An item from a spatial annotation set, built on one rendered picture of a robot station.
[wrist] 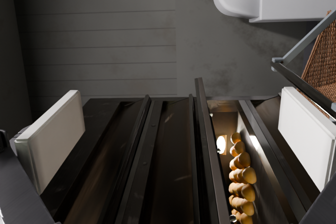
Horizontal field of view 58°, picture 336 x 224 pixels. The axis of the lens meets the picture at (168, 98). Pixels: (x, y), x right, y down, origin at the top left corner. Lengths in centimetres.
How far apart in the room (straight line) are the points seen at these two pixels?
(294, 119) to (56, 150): 13
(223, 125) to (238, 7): 138
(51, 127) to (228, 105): 172
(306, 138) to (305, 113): 1
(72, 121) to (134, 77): 356
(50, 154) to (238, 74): 360
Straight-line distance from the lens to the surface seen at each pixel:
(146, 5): 365
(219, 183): 83
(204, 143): 103
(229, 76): 372
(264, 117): 169
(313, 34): 119
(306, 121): 17
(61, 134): 18
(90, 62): 384
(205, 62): 366
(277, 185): 115
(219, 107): 186
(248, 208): 155
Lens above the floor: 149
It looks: 3 degrees up
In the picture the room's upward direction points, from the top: 91 degrees counter-clockwise
